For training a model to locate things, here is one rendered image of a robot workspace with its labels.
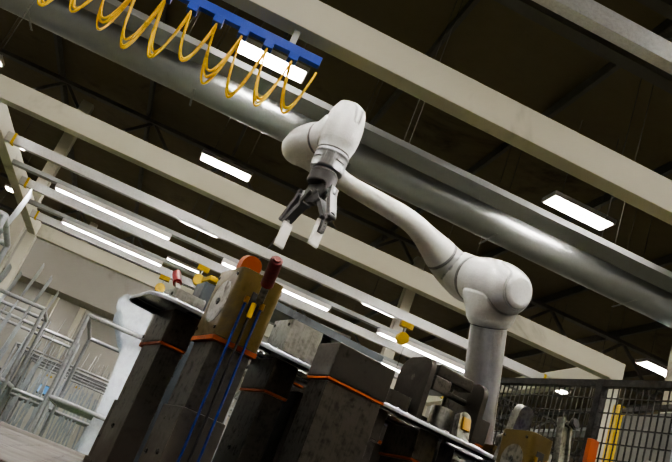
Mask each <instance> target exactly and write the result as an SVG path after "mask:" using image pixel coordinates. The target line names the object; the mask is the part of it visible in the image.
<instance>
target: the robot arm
mask: <svg viewBox="0 0 672 462"><path fill-rule="evenodd" d="M365 118H366V116H365V111H364V110H363V109H362V107H361V106H360V105H358V104H357V103H355V102H352V101H348V100H341V101H340V102H339V103H337V104H336V105H335V106H334V107H333V108H332V109H331V110H330V112H329V114H328V115H325V116H324V117H323V118H322V119H321V120H320V121H318V122H311V123H307V124H304V125H301V126H299V127H297V128H295V129H293V130H292V131H291V132H290V133H289V134H288V135H287V136H286V138H285V139H284V140H283V142H282V154H283V156H284V158H285V159H286V160H287V161H288V162H290V163H291V164H293V165H296V166H299V167H301V168H303V169H305V170H306V171H308V172H309V175H308V177H307V182H308V187H307V189H306V190H302V189H301V188H300V189H298V191H297V193H296V195H295V197H294V198H293V199H292V201H291V202H290V203H289V205H288V206H287V207H286V209H285V210H284V211H283V213H282V214H281V215H280V216H279V218H278V219H279V220H280V221H281V222H282V225H281V227H280V229H279V232H278V234H277V237H276V239H275V241H274V245H275V246H276V247H278V248H279V249H281V250H283V249H284V246H285V244H286V241H287V239H288V237H289V234H290V232H291V230H292V227H293V226H292V225H291V224H292V223H293V222H294V221H295V220H296V219H297V218H298V217H299V216H300V215H301V214H302V213H303V212H304V211H305V210H306V209H309V208H310V207H311V206H315V205H316V206H318V210H319V214H320V217H319V216H318V217H319V218H317V220H316V223H315V225H314V228H313V230H312V232H311V235H310V237H309V240H308V242H307V243H308V244H309V245H310V246H312V247H313V248H315V249H317V248H318V246H319V243H320V241H321V238H322V236H323V234H324V232H325V229H326V227H327V224H329V223H330V221H332V220H333V221H335V220H336V216H337V195H338V192H339V190H340V191H342V192H343V193H345V194H347V195H348V196H350V197H351V198H353V199H355V200H356V201H358V202H360V203H361V204H363V205H365V206H366V207H368V208H370V209H371V210H373V211H375V212H376V213H378V214H380V215H381V216H383V217H385V218H386V219H388V220H389V221H391V222H393V223H394V224H396V225H397V226H399V227H400V228H401V229H402V230H404V231H405V232H406V233H407V234H408V235H409V236H410V238H411V239H412V240H413V242H414V243H415V245H416V247H417V248H418V250H419V252H420V254H421V255H422V257H423V259H424V261H425V263H426V265H427V266H428V268H429V269H430V271H431V272H432V274H433V276H434V277H435V278H436V280H437V281H438V282H439V283H440V284H441V285H442V287H443V288H444V289H445V290H446V291H447V292H448V293H449V294H450V295H451V296H452V297H454V298H455V299H457V300H458V301H460V302H462V303H464V305H465V310H466V317H467V319H468V321H469V322H470V330H469V338H468V346H467V353H466V361H465V369H464V377H466V378H468V379H470V380H472V381H473V382H474V384H480V385H482V386H484V387H486V388H487V389H488V393H489V396H488V400H487V404H486V407H485V411H484V414H483V418H482V419H484V420H486V421H487V422H489V423H490V426H489V429H488V433H487V436H486V440H485V444H490V445H493V437H494V429H495V422H496V414H497V406H498V398H499V391H500V383H501V375H502V368H503V360H504V352H505V345H506V337H507V329H509V328H510V327H511V326H512V325H513V324H514V321H515V319H516V317H517V315H518V314H519V313H521V312H522V311H523V310H524V309H525V308H526V307H527V306H528V305H529V303H530V301H531V299H532V284H531V282H530V280H529V278H528V277H527V276H526V274H525V273H524V272H523V271H521V270H520V269H519V268H517V267H516V266H514V265H512V264H510V263H508V262H505V261H502V260H498V259H494V258H489V257H478V256H474V255H472V254H469V253H466V252H464V253H463V252H462V251H461V250H460V249H459V248H458V247H457V246H456V245H455V244H454V243H453V242H452V241H450V240H449V239H448V238H447V237H445V236H444V235H443V234H442V233H440V232H439V231H438V230H437V229H436V228H435V227H433V226H432V225H431V224H430V223H429V222H428V221H427V220H426V219H424V218H423V217H422V216H421V215H419V214H418V213H417V212H415V211H414V210H412V209H411V208H409V207H408V206H406V205H404V204H403V203H401V202H399V201H397V200H396V199H394V198H392V197H390V196H388V195H386V194H384V193H383V192H381V191H379V190H377V189H375V188H373V187H372V186H370V185H368V184H366V183H364V182H362V181H360V180H359V179H357V178H355V177H354V176H352V175H351V174H349V173H348V172H347V171H346V170H345V169H346V166H347V165H348V163H349V159H350V158H351V156H352V155H353V154H354V153H355V151H356V149H357V147H358V145H359V142H360V140H361V137H362V134H363V131H364V126H365ZM338 189H339V190H338ZM304 200H305V202H304ZM289 220H290V221H289Z"/></svg>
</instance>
